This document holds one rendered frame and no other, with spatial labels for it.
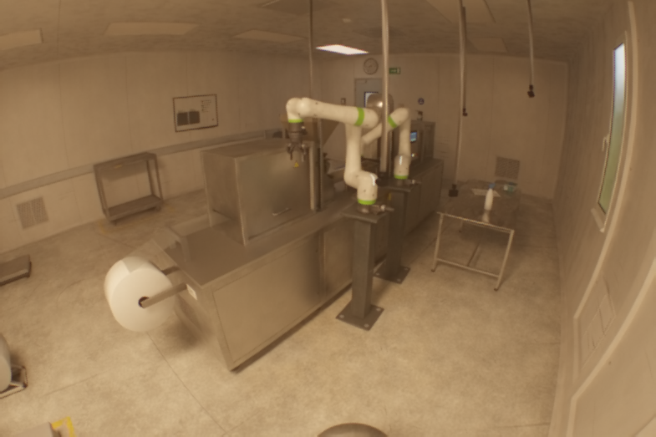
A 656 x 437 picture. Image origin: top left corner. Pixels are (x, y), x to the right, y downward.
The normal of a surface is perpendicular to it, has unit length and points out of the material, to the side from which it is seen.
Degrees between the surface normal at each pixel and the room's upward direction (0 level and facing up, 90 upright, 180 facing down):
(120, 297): 90
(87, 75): 90
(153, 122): 90
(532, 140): 90
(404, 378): 0
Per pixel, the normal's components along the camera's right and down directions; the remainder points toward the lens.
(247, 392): 0.00, -0.95
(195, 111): 0.78, 0.19
